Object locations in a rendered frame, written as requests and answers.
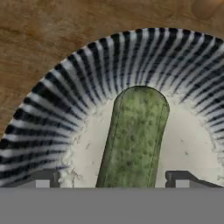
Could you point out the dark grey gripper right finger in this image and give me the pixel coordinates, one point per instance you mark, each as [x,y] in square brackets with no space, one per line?
[178,176]

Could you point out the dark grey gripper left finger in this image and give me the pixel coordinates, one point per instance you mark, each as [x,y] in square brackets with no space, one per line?
[48,177]

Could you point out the green cucumber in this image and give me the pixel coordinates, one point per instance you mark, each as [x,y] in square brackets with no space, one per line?
[134,137]

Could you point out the black and white striped plate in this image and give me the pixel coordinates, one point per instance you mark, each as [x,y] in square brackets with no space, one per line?
[73,96]

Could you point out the brown rounded object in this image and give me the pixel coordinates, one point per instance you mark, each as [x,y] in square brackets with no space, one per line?
[205,7]

